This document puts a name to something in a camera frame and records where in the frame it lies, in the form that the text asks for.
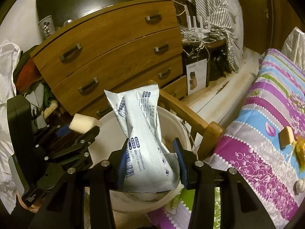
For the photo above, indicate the mickey mouse cup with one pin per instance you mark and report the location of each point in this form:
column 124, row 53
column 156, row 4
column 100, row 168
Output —
column 46, row 27

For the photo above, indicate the white wifi router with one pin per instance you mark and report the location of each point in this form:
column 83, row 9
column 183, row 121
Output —
column 194, row 33

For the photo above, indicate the pile of clothes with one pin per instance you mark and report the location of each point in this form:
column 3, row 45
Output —
column 30, row 83

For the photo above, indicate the brown wooden wardrobe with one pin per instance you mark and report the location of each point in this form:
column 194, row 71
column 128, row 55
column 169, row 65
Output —
column 267, row 23

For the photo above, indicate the beige sponge cube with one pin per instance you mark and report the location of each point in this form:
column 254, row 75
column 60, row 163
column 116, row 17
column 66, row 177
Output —
column 83, row 123
column 286, row 137

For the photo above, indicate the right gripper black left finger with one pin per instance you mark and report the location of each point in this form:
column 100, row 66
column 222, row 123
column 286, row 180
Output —
column 64, row 206

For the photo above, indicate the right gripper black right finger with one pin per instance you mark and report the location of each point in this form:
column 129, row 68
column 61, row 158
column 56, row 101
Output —
column 239, row 205

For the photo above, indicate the wooden chair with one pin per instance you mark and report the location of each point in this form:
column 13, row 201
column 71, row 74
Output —
column 210, row 132

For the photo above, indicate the colourful striped bedspread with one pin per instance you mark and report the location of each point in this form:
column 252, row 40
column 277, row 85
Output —
column 250, row 143

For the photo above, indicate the white plastic snack bag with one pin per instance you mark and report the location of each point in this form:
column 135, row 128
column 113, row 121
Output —
column 148, row 166

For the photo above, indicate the grey striped hanging cloth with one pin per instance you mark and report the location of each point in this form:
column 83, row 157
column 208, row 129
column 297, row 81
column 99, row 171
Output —
column 225, row 18

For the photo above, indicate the white product box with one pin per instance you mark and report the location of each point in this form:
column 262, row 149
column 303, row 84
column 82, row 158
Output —
column 196, row 76

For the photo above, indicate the white crumpled paper ball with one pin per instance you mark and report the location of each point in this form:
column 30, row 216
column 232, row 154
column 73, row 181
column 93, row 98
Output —
column 299, row 186

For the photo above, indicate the brown wooden dresser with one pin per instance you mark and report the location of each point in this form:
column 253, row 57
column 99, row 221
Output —
column 117, row 48

